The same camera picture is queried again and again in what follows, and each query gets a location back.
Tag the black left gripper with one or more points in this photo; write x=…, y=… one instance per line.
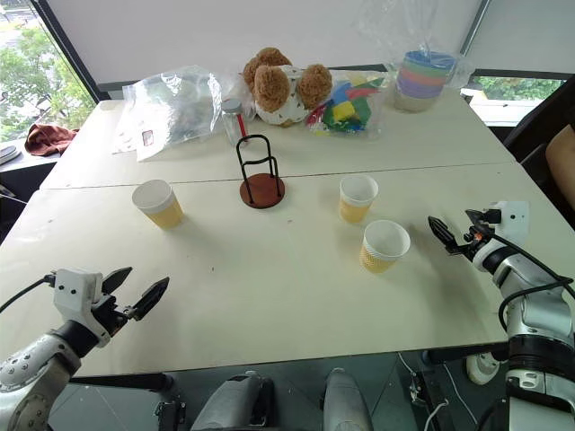
x=108, y=314

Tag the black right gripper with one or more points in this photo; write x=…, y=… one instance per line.
x=477, y=235

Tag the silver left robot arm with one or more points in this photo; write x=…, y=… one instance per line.
x=31, y=372

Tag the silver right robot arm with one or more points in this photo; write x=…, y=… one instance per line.
x=539, y=314

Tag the yellow white paper cup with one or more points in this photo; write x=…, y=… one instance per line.
x=159, y=208
x=382, y=256
x=356, y=206

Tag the stack of coloured bowls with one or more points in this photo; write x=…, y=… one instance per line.
x=422, y=83

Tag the dark grey rounded shape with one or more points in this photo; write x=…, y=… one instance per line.
x=233, y=401
x=346, y=401

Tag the bag of colourful felt pieces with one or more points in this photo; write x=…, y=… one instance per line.
x=346, y=108

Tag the reddish brown cloth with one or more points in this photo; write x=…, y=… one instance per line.
x=47, y=137

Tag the clear plastic zip bag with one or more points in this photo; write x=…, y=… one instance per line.
x=175, y=112

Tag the grey round dish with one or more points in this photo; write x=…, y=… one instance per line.
x=8, y=154

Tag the clear jar grey lid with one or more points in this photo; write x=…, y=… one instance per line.
x=232, y=123

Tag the clear crinkled plastic bag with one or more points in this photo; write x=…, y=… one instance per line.
x=386, y=40

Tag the brown white teddy bear plush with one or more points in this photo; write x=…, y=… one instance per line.
x=278, y=94

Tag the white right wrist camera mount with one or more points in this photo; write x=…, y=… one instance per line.
x=514, y=220

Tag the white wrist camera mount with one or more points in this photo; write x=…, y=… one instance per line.
x=74, y=292
x=514, y=220

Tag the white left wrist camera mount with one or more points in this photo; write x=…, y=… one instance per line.
x=74, y=292

